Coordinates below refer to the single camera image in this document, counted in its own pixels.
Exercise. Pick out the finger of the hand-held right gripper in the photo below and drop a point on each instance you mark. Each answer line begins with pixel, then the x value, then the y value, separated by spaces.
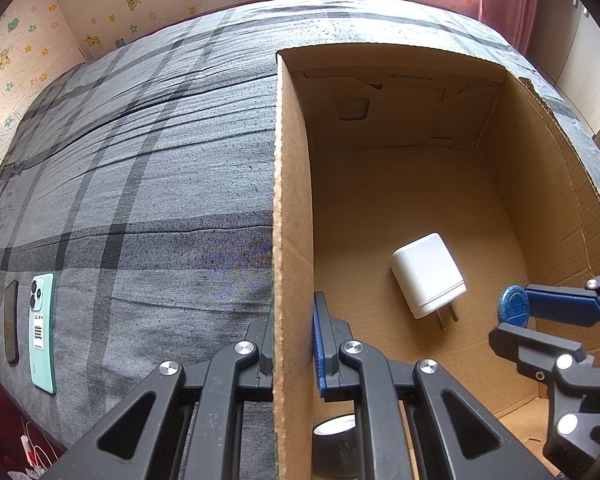
pixel 535 347
pixel 560 305

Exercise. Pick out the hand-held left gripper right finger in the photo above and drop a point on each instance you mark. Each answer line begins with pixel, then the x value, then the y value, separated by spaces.
pixel 321 345

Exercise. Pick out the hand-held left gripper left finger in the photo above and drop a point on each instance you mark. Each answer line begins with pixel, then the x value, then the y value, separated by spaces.
pixel 257 355

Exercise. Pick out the large white charger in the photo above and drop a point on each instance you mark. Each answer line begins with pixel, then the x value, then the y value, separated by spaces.
pixel 425 275

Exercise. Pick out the brown cardboard box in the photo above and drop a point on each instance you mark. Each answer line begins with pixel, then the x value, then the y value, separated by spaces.
pixel 405 185

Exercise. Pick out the green smartphone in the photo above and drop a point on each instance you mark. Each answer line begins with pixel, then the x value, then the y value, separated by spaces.
pixel 42 332

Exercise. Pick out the grey plaid blanket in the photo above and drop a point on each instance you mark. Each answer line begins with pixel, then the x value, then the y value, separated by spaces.
pixel 130 160

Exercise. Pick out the cream wardrobe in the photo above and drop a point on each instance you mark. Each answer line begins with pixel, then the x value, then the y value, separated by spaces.
pixel 580 60

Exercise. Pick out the black smartphone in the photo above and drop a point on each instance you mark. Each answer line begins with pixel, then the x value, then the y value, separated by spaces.
pixel 11 322

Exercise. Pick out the red cloth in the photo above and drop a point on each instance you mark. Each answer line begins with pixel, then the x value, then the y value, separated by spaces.
pixel 0 420

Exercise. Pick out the red curtain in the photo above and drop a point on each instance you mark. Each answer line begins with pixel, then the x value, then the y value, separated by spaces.
pixel 510 0

